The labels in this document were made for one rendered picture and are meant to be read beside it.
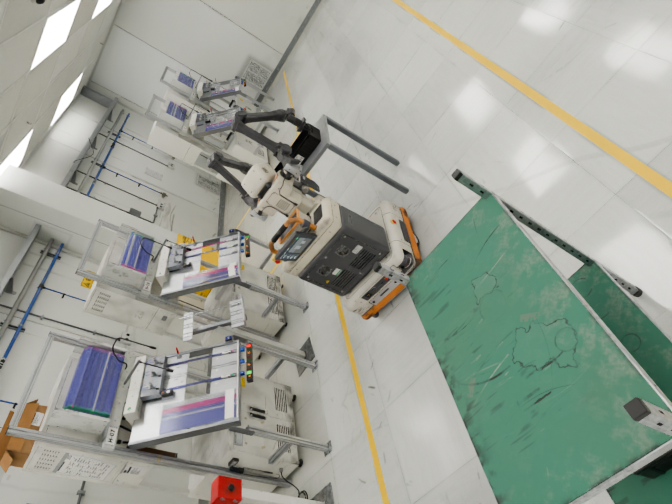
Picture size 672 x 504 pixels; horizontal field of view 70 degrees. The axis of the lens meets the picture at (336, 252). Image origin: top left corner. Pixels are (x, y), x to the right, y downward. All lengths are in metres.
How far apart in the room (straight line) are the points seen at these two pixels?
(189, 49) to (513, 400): 9.57
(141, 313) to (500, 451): 3.76
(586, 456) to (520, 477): 0.17
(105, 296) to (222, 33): 6.72
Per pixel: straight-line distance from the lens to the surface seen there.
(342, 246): 3.05
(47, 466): 3.77
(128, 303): 4.57
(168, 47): 10.34
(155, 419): 3.54
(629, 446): 1.17
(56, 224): 6.59
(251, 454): 3.62
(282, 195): 3.20
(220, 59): 10.30
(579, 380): 1.24
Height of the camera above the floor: 1.98
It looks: 27 degrees down
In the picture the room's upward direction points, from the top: 65 degrees counter-clockwise
